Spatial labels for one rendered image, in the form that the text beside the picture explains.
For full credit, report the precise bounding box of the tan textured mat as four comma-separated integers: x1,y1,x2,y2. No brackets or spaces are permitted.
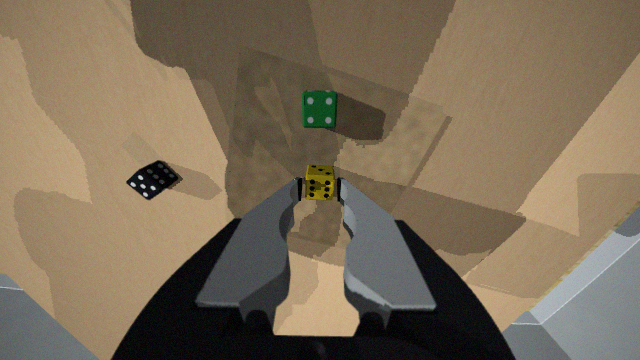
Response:
226,45,447,249

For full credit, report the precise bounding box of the green die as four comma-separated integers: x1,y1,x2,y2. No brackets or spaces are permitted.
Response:
302,90,338,128

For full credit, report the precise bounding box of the black die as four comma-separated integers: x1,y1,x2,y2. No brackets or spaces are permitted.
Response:
126,160,178,200

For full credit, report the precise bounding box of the yellow die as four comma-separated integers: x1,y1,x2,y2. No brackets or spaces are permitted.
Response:
305,165,335,201

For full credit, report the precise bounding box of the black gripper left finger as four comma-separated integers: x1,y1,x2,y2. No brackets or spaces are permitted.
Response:
111,177,303,360

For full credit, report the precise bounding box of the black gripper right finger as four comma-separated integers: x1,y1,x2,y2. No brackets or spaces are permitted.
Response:
337,177,516,360

